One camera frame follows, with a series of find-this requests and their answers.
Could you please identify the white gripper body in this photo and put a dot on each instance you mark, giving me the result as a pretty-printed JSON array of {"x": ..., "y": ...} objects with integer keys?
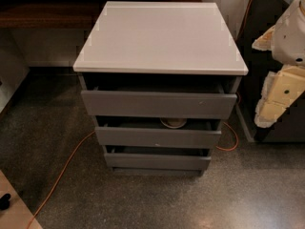
[{"x": 290, "y": 43}]

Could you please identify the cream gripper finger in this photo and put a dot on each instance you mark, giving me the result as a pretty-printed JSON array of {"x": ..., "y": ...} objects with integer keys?
[
  {"x": 280, "y": 90},
  {"x": 265, "y": 41}
]

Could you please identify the grey drawer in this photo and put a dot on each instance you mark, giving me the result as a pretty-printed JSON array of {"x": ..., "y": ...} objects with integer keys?
[
  {"x": 183, "y": 159},
  {"x": 150, "y": 132},
  {"x": 157, "y": 104}
]

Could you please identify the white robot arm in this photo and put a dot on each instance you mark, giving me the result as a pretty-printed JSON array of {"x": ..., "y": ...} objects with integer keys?
[{"x": 286, "y": 40}]

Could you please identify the grey drawer cabinet white top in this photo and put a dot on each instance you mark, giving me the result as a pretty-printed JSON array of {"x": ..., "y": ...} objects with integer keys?
[{"x": 162, "y": 47}]

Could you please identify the grey top drawer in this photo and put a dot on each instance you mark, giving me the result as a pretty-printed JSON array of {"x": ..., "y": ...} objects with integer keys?
[{"x": 157, "y": 104}]

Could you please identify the grey bottom drawer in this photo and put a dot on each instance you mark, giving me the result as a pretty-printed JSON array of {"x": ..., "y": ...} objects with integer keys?
[{"x": 183, "y": 159}]

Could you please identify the dark black side cabinet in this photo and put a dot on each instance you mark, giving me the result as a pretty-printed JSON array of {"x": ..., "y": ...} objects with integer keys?
[{"x": 290, "y": 127}]

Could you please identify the white ceramic bowl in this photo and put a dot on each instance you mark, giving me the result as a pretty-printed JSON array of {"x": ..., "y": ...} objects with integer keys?
[{"x": 173, "y": 123}]

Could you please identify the dark wooden bench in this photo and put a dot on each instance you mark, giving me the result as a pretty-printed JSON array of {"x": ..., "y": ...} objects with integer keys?
[{"x": 58, "y": 14}]

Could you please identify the small black object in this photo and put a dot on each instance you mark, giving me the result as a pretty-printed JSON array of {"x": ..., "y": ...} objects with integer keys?
[{"x": 5, "y": 202}]

